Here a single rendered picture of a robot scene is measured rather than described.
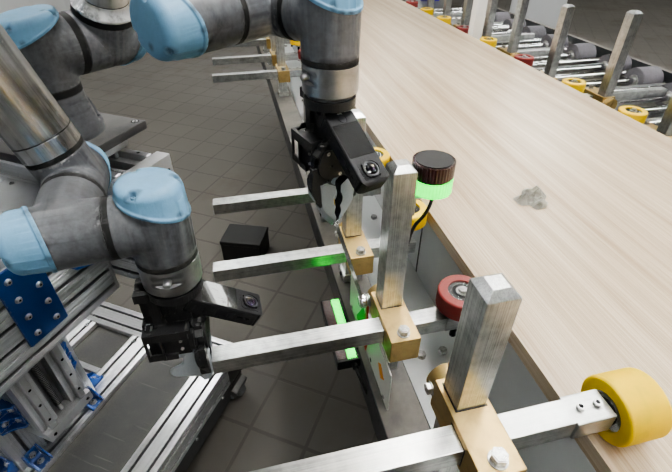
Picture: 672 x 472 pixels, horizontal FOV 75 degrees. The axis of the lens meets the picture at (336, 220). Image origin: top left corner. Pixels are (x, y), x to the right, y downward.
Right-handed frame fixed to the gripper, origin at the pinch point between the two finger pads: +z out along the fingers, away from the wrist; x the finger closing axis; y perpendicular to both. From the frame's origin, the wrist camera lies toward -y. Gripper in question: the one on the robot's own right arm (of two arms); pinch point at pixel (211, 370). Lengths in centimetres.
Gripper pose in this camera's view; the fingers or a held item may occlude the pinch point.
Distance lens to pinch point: 76.5
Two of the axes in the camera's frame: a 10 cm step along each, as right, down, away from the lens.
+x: 2.2, 5.7, -7.9
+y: -9.7, 1.1, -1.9
